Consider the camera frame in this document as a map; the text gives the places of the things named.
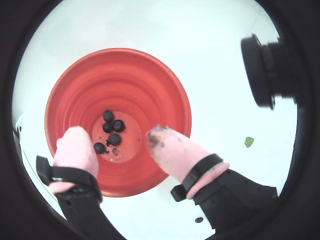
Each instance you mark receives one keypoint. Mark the gripper finger with pink tip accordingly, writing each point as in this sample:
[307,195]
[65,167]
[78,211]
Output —
[75,150]
[175,155]

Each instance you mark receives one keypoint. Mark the red collapsible silicone cup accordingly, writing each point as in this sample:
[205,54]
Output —
[120,80]

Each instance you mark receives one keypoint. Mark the dark blueberry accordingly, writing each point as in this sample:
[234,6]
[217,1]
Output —
[114,139]
[99,147]
[107,127]
[108,115]
[118,125]

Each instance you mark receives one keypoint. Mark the black camera lens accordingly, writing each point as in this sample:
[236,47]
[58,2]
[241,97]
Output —
[265,72]

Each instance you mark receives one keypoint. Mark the green leaf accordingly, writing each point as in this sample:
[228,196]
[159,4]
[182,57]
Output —
[249,142]

